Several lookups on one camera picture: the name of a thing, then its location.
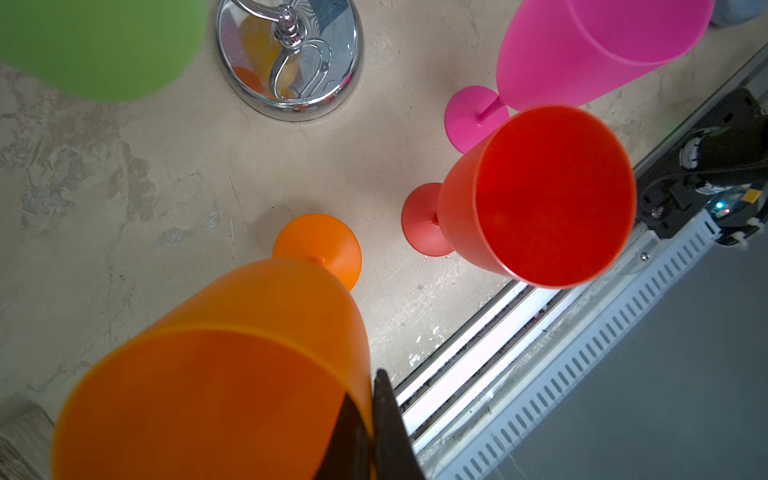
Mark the pink wine glass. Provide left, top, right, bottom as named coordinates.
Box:
left=444, top=0, right=714, bottom=153

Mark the green wine glass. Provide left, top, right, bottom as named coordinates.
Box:
left=1, top=1, right=208, bottom=102

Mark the chrome wine glass rack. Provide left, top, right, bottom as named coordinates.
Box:
left=214, top=0, right=364, bottom=122

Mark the orange wine glass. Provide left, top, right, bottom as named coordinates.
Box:
left=52, top=214, right=374, bottom=479

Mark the red wine glass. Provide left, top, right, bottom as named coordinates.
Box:
left=401, top=106, right=637, bottom=289

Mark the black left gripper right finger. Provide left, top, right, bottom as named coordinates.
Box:
left=372, top=369, right=425, bottom=480

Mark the blue grey glasses case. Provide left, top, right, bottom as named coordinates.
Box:
left=710, top=0, right=767, bottom=28

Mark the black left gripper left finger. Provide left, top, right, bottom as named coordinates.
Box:
left=314, top=395, right=369, bottom=480

